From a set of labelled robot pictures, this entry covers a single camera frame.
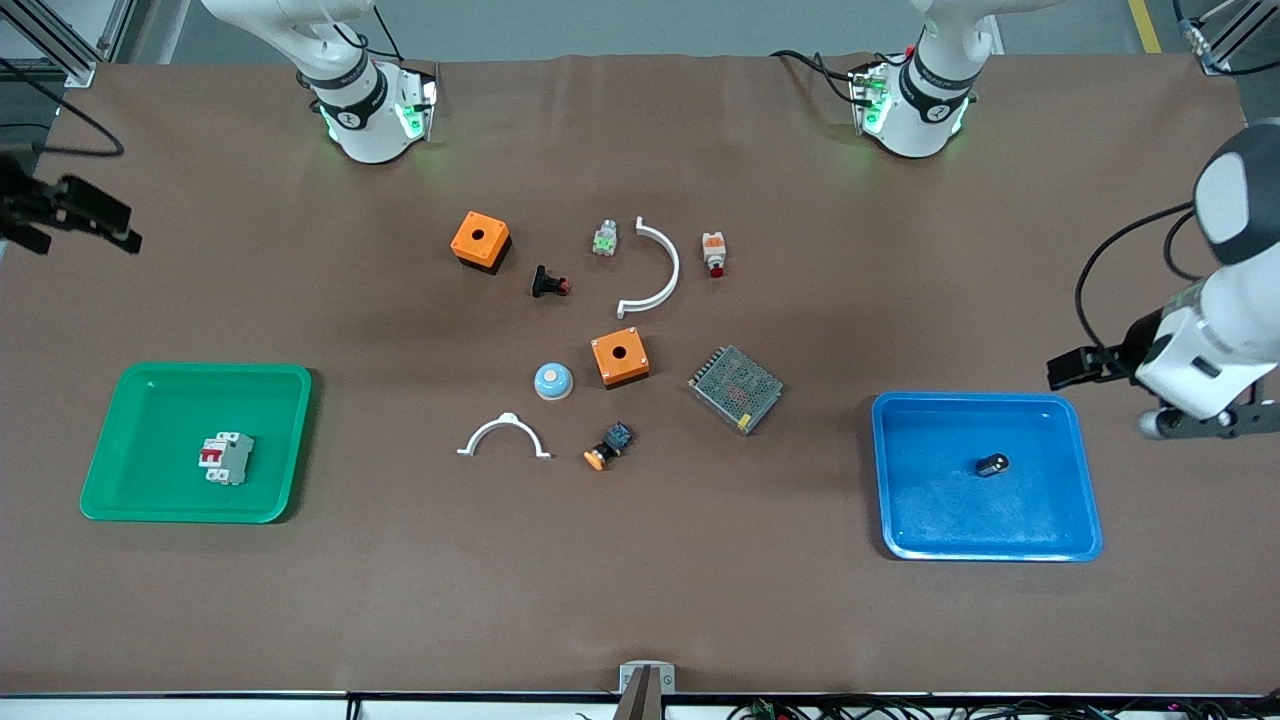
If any black left base cable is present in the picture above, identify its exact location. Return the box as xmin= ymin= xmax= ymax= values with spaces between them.
xmin=770 ymin=48 xmax=871 ymax=106

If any black right base cable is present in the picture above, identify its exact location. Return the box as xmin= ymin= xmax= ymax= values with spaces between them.
xmin=300 ymin=0 xmax=406 ymax=63

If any white red circuit breaker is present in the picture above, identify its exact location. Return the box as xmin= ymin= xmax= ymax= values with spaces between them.
xmin=198 ymin=431 xmax=254 ymax=486

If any black base cable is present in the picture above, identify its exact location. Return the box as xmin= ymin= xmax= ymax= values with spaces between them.
xmin=770 ymin=48 xmax=871 ymax=106
xmin=300 ymin=0 xmax=406 ymax=63

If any aluminium frame profile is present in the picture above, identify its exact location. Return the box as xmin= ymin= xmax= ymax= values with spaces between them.
xmin=1175 ymin=0 xmax=1280 ymax=76
xmin=0 ymin=0 xmax=136 ymax=89

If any orange mushroom button blue base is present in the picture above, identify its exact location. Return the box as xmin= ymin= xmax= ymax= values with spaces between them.
xmin=583 ymin=422 xmax=634 ymax=472

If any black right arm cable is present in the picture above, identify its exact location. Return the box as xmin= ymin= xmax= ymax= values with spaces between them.
xmin=0 ymin=56 xmax=127 ymax=159

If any metal table clamp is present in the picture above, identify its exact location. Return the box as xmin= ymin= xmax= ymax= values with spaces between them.
xmin=612 ymin=661 xmax=677 ymax=720

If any blue plastic tray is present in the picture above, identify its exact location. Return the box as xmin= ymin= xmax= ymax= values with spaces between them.
xmin=871 ymin=392 xmax=1104 ymax=562

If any orange button box black base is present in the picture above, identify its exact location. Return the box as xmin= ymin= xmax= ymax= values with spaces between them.
xmin=450 ymin=210 xmax=513 ymax=275

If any green plastic tray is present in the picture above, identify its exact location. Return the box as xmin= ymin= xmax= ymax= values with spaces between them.
xmin=80 ymin=362 xmax=313 ymax=524

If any large white curved bracket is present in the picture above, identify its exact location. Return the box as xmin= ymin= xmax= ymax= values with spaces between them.
xmin=617 ymin=216 xmax=681 ymax=319

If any metal mesh power supply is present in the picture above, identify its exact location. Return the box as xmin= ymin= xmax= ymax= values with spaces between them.
xmin=687 ymin=345 xmax=785 ymax=436

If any small white curved bracket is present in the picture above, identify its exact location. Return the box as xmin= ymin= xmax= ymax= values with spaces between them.
xmin=457 ymin=412 xmax=553 ymax=460

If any brown table cover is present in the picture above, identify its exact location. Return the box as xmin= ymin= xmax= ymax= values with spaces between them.
xmin=0 ymin=50 xmax=1280 ymax=698

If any all orange button box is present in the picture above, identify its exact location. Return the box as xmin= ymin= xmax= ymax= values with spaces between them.
xmin=590 ymin=328 xmax=651 ymax=390

